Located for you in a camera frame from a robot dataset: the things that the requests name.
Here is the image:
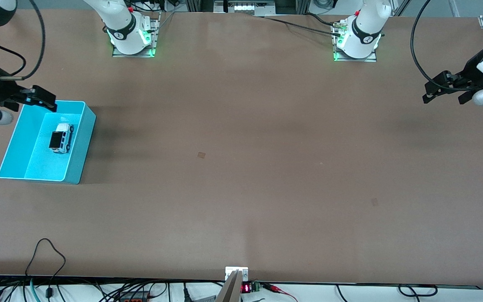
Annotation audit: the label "white jeep toy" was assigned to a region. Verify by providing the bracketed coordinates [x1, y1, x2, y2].
[49, 123, 75, 154]

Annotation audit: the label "cyan plastic bin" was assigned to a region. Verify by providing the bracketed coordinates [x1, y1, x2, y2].
[0, 101, 97, 185]

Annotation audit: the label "white socket strip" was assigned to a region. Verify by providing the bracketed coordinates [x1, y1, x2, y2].
[233, 2, 268, 13]

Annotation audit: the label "red clip leads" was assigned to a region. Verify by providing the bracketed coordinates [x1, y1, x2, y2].
[262, 283, 299, 302]

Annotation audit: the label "grey aluminium bar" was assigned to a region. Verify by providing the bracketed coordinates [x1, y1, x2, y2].
[216, 271, 242, 302]

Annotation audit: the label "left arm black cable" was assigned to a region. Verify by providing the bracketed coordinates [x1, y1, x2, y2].
[410, 0, 473, 91]

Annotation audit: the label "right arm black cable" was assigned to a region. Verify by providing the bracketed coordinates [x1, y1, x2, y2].
[0, 0, 46, 80]

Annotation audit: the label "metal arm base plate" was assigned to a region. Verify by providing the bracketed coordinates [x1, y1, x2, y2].
[112, 12, 161, 58]
[332, 21, 378, 62]

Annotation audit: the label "black cable to arm base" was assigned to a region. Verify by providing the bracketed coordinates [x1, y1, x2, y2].
[262, 16, 343, 37]
[304, 13, 343, 28]

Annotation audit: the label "black cable cluster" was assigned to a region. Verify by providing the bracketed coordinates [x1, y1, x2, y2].
[126, 0, 181, 13]

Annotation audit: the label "aluminium frame structure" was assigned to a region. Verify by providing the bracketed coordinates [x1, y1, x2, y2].
[185, 0, 311, 17]

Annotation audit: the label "teal cable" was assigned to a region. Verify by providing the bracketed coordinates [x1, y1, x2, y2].
[29, 278, 42, 302]

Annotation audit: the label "thin black looped cable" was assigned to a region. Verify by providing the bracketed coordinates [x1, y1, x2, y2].
[24, 238, 67, 299]

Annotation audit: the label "black coiled floor cable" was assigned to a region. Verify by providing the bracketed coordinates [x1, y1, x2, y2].
[336, 284, 438, 302]

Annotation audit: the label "black cable bundle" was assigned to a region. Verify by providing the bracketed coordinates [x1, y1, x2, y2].
[0, 277, 225, 302]

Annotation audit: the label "white bracket plate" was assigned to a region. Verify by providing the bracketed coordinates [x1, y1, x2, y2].
[225, 267, 249, 281]

